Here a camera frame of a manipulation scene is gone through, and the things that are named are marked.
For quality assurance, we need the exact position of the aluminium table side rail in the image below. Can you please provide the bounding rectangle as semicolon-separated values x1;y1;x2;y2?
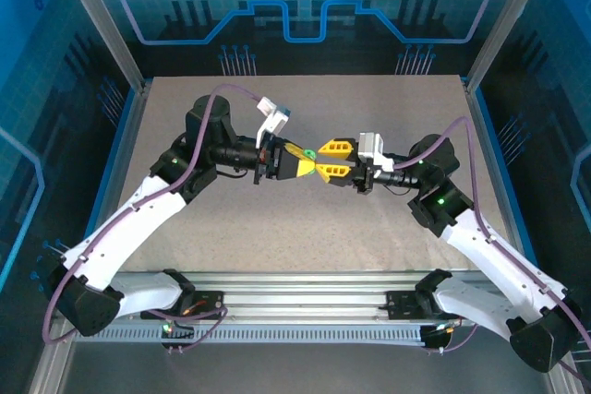
25;82;151;394
463;79;587;394

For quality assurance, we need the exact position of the aluminium frame post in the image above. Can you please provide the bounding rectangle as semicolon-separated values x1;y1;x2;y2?
51;0;148;93
464;0;558;93

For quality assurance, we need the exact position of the grey slotted cable duct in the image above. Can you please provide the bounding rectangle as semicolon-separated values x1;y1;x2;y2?
71;323;447;345

